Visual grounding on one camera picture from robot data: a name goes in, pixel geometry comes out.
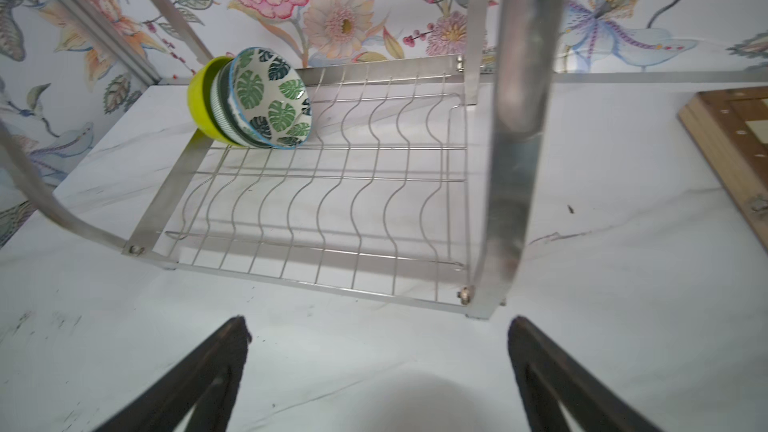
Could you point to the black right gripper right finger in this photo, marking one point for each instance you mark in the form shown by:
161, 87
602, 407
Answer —
550, 382

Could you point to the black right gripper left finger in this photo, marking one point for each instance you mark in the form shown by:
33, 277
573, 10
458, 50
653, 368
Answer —
201, 390

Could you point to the pale teal ceramic bowl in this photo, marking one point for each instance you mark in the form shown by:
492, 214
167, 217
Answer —
222, 114

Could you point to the green leaf pattern bowl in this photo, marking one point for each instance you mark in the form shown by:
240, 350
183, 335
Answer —
269, 101

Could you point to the lime green plastic bowl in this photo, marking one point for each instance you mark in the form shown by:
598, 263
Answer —
199, 100

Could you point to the stainless steel dish rack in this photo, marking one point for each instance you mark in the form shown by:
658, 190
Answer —
414, 187

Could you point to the wooden chessboard box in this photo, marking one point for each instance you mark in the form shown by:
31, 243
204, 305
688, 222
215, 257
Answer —
729, 127

